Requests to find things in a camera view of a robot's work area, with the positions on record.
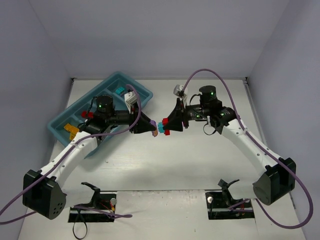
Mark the orange square lego in tray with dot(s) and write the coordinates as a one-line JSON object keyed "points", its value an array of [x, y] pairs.
{"points": [[68, 127]]}

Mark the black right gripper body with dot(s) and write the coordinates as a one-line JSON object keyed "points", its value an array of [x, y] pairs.
{"points": [[184, 117]]}

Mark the yellow black striped lego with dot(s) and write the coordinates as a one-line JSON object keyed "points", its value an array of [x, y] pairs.
{"points": [[71, 136]]}

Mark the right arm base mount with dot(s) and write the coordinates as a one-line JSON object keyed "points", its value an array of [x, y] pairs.
{"points": [[221, 205]]}

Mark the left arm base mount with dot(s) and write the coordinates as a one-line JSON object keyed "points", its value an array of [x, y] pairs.
{"points": [[101, 200]]}

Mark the small teal lego piece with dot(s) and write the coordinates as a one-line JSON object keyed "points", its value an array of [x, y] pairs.
{"points": [[160, 127]]}

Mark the teal rounded lego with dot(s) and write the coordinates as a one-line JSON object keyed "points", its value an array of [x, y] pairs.
{"points": [[120, 91]]}

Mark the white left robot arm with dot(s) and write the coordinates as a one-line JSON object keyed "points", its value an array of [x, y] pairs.
{"points": [[44, 190]]}

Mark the purple orange flower lego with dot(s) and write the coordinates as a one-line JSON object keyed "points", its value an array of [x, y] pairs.
{"points": [[155, 131]]}

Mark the red boat-shaped lego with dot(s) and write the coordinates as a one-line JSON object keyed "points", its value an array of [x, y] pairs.
{"points": [[84, 114]]}

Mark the teal yellow lego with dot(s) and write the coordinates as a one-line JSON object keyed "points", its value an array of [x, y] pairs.
{"points": [[74, 130]]}

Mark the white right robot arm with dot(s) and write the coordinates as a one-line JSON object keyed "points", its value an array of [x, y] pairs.
{"points": [[274, 180]]}

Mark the red long lego brick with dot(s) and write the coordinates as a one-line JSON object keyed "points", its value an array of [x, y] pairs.
{"points": [[164, 123]]}

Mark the teal divided plastic tray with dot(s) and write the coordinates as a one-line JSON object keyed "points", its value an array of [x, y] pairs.
{"points": [[110, 86]]}

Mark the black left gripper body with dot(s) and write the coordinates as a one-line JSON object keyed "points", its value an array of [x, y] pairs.
{"points": [[135, 120]]}

